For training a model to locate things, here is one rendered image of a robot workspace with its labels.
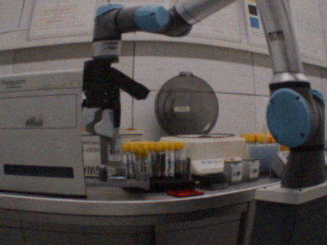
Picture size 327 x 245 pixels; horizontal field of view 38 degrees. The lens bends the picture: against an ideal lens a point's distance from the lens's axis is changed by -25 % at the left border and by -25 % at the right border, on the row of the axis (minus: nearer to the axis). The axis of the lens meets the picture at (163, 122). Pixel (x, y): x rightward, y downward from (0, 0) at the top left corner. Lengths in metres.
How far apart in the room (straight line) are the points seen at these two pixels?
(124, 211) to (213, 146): 0.54
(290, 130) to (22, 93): 0.62
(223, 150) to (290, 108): 0.76
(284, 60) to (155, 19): 0.34
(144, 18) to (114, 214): 0.45
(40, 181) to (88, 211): 0.14
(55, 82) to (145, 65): 0.83
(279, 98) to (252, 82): 1.24
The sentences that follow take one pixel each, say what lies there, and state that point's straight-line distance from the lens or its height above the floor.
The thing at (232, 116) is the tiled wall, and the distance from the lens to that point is 2.25.
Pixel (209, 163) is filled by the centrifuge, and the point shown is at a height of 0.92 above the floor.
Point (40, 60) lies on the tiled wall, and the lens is 1.94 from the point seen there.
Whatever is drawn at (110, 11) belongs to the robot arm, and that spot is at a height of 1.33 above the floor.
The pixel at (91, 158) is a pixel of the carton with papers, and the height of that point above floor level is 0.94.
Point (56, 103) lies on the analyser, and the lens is 1.29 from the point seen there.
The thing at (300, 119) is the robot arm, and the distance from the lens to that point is 1.06.
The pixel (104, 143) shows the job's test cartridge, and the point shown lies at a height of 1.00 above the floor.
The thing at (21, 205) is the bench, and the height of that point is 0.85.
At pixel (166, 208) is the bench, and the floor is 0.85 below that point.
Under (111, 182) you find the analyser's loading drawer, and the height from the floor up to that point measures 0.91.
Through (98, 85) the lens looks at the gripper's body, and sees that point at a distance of 1.33.
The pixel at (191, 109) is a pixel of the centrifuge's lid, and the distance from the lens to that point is 2.10.
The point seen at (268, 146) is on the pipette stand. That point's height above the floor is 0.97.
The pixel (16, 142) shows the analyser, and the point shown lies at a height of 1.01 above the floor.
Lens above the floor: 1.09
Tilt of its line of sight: 2 degrees down
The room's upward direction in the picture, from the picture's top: straight up
